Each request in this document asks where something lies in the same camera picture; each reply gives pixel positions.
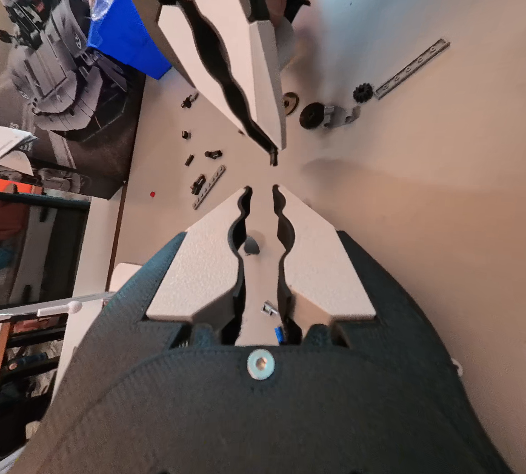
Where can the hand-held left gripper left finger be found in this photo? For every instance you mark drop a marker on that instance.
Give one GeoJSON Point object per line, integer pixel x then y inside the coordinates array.
{"type": "Point", "coordinates": [193, 277]}

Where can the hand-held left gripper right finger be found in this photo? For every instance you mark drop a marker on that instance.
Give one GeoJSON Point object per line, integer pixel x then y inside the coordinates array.
{"type": "Point", "coordinates": [328, 277]}

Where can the black cross lego connector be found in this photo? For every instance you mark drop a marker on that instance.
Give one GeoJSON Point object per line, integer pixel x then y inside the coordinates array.
{"type": "Point", "coordinates": [189, 100]}

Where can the blue lego pin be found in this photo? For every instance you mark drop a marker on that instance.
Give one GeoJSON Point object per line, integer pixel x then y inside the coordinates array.
{"type": "Point", "coordinates": [279, 334]}

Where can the long grey lego plate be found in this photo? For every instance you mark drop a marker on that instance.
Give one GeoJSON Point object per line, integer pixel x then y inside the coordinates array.
{"type": "Point", "coordinates": [209, 187]}
{"type": "Point", "coordinates": [413, 69]}

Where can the black and brown lego piece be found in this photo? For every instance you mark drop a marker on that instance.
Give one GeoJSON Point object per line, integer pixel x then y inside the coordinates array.
{"type": "Point", "coordinates": [197, 184]}

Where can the black angled lego connector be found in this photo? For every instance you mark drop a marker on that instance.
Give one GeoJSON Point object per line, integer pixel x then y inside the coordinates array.
{"type": "Point", "coordinates": [213, 154]}

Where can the black lego disc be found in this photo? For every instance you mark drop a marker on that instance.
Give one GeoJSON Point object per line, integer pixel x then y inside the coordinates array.
{"type": "Point", "coordinates": [290, 103]}

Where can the dark lego set box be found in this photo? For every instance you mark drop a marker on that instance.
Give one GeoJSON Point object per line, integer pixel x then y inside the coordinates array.
{"type": "Point", "coordinates": [53, 83]}

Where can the black lego wheel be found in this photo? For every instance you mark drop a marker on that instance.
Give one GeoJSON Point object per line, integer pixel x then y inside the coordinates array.
{"type": "Point", "coordinates": [311, 116]}

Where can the grey lego hook piece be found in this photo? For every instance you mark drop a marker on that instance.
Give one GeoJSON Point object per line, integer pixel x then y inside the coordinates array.
{"type": "Point", "coordinates": [339, 117]}

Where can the black lego gear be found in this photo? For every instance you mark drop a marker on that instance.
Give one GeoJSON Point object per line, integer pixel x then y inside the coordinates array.
{"type": "Point", "coordinates": [363, 93]}

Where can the lego sticker sheet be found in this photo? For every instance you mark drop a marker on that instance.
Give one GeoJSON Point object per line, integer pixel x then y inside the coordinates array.
{"type": "Point", "coordinates": [16, 149]}

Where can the blue storage bin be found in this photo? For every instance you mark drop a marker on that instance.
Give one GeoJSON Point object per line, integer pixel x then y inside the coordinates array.
{"type": "Point", "coordinates": [131, 42]}

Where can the small grey lego bracket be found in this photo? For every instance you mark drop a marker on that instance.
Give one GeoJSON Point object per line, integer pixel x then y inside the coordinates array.
{"type": "Point", "coordinates": [270, 309]}

